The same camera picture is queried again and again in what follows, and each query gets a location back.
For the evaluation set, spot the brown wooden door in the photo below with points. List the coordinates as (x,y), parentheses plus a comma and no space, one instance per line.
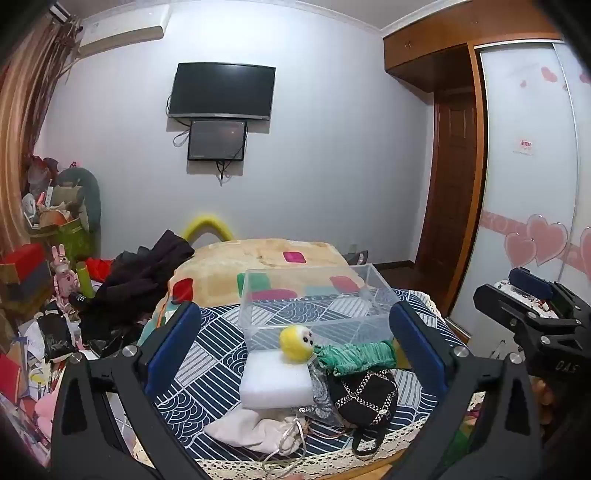
(450,184)

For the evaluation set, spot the red box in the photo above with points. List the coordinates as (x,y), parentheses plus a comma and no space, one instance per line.
(25,261)

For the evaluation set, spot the yellow plush ball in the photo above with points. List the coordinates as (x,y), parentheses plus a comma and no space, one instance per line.
(295,342)

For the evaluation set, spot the wooden overhead cabinet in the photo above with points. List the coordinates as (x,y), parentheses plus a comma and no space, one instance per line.
(429,41)

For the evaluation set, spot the striped pink curtain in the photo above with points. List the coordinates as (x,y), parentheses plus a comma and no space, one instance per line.
(23,115)

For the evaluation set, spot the red cloth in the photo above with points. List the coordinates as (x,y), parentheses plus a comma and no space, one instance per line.
(99,267)

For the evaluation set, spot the white sliding wardrobe door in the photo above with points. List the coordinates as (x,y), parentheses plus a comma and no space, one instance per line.
(521,194)

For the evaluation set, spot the small black wall monitor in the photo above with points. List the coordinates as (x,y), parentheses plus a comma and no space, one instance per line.
(216,141)

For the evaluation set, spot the green knit scrunchie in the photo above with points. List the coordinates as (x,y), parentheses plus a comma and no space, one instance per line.
(360,357)

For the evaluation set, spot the clear plastic storage box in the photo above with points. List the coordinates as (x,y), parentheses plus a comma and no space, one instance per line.
(318,300)

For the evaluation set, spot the yellow foam tube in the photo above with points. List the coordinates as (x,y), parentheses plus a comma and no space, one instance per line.
(203,221)

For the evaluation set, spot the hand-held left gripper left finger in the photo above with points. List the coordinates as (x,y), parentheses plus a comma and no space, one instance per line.
(178,337)

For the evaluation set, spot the black clothes pile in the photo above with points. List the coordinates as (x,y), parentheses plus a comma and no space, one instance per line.
(138,277)

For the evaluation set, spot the pink rabbit toy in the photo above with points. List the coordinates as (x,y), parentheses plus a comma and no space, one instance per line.
(62,277)

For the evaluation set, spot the dark green plush pillow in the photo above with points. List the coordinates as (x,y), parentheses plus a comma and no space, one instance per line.
(90,194)

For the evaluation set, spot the green storage box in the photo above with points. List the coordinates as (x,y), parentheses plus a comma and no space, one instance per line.
(69,240)

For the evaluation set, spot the grey knit fabric item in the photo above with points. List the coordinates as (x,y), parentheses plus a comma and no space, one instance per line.
(318,392)

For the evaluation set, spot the green cylinder bottle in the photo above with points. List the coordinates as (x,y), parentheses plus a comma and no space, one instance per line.
(85,279)

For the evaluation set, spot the white air conditioner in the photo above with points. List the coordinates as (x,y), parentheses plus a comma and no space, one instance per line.
(122,30)

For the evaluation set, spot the person's right hand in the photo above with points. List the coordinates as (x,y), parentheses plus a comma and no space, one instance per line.
(544,397)

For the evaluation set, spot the white foam block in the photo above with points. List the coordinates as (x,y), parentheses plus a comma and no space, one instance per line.
(274,381)

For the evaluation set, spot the beige patchwork blanket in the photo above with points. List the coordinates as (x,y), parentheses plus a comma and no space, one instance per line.
(231,258)

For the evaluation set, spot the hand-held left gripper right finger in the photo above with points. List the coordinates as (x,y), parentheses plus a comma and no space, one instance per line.
(412,337)

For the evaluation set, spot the red and white door sticker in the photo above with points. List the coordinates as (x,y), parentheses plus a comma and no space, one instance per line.
(524,146)

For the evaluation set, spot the blue patterned cloth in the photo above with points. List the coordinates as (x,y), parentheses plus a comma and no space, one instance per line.
(207,369)

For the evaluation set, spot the wall-mounted black television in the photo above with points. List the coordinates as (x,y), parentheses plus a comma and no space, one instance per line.
(221,90)

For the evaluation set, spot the red plastic bag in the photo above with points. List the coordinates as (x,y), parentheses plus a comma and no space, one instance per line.
(41,168)

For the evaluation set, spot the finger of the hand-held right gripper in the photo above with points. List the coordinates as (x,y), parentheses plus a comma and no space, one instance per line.
(498,300)
(531,279)

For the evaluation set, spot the black plastic bag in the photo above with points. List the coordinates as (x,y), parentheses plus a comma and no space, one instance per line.
(55,334)

